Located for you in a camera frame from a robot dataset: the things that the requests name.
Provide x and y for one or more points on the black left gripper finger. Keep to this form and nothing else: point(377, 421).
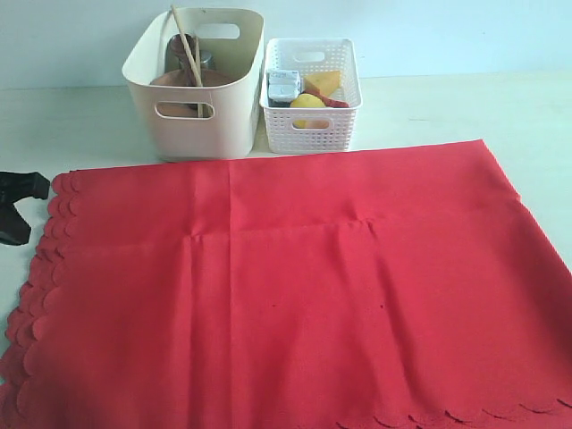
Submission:
point(16, 186)
point(14, 229)

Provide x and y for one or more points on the brown wooden plate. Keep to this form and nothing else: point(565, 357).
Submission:
point(178, 78)

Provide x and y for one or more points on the dark wooden spoon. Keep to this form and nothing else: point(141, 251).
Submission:
point(176, 50)

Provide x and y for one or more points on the wooden chopstick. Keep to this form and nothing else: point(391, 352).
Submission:
point(180, 28)
point(195, 63)

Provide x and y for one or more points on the white milk carton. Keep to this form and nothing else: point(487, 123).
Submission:
point(283, 86)

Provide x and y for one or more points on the yellow lemon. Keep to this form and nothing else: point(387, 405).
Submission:
point(305, 101)

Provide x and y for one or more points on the brown egg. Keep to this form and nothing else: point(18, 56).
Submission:
point(317, 125)

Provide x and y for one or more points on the red tablecloth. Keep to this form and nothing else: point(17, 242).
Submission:
point(395, 288)

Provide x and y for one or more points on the red sausage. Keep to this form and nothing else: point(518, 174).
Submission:
point(328, 101)

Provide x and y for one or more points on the yellow cheese wedge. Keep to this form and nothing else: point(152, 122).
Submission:
point(322, 83)

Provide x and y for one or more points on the silver table knife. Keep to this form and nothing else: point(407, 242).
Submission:
point(171, 61)

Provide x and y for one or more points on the stainless steel cup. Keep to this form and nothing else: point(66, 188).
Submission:
point(207, 61)

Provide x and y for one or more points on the cream plastic bin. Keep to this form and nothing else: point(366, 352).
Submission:
point(235, 37)

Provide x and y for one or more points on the white perforated plastic basket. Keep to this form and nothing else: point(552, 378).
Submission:
point(310, 55)

